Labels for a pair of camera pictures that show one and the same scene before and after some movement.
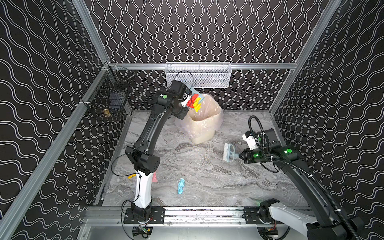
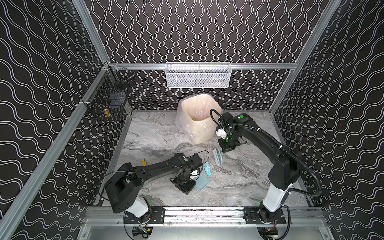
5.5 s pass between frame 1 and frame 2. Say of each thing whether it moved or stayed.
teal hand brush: moved
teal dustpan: moved
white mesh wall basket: stayed
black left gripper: moved
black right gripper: moved
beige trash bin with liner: stayed
